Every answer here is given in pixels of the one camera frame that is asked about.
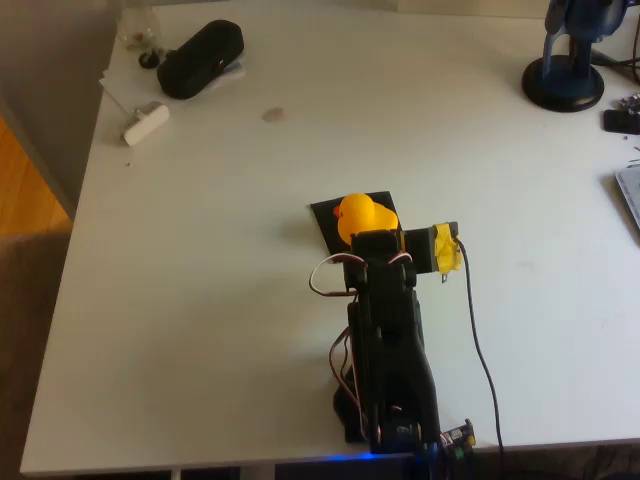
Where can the yellow rubber duck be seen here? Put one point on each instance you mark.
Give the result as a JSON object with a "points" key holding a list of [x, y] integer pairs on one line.
{"points": [[357, 212]]}

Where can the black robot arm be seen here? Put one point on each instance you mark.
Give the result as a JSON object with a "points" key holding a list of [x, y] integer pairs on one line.
{"points": [[395, 350]]}

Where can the black square mat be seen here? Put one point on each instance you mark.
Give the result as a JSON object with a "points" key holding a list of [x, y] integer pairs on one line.
{"points": [[325, 220]]}

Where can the small controller board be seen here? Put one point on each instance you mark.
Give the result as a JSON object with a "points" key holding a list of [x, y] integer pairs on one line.
{"points": [[457, 437]]}

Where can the blue table clamp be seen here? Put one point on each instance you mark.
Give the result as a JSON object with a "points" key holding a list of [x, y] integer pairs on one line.
{"points": [[427, 462]]}

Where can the blue microphone stand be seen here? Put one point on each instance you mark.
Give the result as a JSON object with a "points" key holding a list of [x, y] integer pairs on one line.
{"points": [[562, 85]]}

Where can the grey laptop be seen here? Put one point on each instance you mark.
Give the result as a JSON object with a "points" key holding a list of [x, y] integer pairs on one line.
{"points": [[631, 192]]}

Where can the black oval case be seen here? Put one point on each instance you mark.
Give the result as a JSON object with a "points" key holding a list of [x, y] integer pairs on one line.
{"points": [[200, 60]]}

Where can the white charger plug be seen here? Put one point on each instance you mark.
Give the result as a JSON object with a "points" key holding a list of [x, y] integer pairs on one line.
{"points": [[147, 125]]}

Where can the small black device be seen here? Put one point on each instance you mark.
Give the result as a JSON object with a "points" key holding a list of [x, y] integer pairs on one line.
{"points": [[620, 121]]}

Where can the small circuit board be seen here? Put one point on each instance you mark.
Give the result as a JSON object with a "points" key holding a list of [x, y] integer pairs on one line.
{"points": [[631, 102]]}

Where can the small black cap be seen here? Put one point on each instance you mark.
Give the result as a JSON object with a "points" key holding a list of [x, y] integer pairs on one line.
{"points": [[148, 60]]}

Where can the white paper sheets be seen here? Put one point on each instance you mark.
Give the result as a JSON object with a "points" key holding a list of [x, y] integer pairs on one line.
{"points": [[125, 82]]}

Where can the clear glass bottle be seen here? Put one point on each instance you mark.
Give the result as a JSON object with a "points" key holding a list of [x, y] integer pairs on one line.
{"points": [[137, 30]]}

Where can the yellow taped gripper camera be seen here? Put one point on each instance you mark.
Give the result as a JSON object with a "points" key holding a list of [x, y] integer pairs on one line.
{"points": [[446, 252]]}

